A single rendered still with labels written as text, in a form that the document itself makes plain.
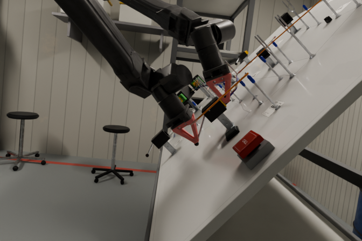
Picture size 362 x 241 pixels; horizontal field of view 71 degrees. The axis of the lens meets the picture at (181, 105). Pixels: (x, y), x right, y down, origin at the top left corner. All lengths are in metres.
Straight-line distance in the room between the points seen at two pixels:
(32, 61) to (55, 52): 0.34
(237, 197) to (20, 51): 4.03
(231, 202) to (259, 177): 0.06
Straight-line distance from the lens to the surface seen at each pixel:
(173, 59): 1.62
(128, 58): 0.59
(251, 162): 0.45
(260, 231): 0.86
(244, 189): 0.43
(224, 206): 0.44
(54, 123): 4.11
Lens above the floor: 1.19
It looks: 4 degrees down
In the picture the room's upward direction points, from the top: 7 degrees clockwise
